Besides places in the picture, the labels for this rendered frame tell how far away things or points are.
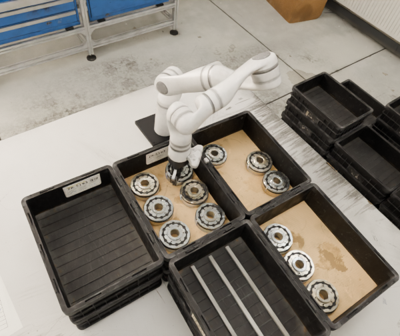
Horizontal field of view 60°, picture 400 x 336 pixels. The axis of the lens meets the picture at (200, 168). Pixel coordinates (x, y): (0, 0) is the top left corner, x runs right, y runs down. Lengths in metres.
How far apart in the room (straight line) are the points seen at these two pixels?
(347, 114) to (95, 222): 1.66
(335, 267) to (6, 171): 1.29
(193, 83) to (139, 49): 2.04
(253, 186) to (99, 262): 0.61
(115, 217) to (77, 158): 0.42
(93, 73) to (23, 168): 1.62
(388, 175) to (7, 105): 2.60
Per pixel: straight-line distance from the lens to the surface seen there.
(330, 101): 2.36
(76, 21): 2.99
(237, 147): 1.43
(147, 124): 1.62
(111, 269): 1.15
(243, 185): 1.33
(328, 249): 1.30
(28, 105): 2.86
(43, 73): 3.11
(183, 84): 1.30
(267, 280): 1.19
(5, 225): 1.45
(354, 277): 1.31
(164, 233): 1.15
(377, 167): 2.30
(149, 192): 1.23
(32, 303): 1.31
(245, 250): 1.20
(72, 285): 1.16
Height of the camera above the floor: 1.91
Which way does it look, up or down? 54 degrees down
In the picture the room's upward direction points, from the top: 11 degrees clockwise
